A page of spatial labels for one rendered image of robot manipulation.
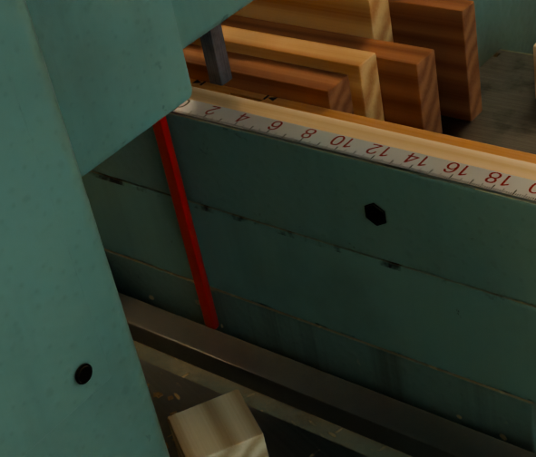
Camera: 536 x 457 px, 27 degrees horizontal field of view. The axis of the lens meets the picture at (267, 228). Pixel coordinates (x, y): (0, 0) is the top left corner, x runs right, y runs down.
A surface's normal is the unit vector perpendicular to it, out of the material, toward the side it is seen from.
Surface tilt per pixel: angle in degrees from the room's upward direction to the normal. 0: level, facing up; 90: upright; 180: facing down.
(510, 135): 0
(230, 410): 0
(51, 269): 90
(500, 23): 90
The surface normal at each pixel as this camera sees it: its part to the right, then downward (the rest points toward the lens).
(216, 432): -0.17, -0.81
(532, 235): -0.60, 0.54
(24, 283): 0.78, 0.24
